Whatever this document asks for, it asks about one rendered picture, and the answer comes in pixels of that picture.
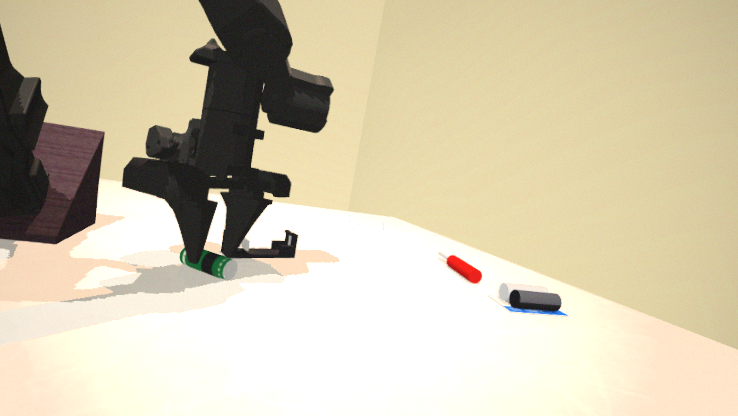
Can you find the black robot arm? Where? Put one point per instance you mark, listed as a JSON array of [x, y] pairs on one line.
[[257, 42]]

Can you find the green cylindrical battery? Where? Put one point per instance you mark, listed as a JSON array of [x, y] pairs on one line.
[[213, 264]]

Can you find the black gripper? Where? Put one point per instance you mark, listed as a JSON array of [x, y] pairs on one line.
[[225, 148]]

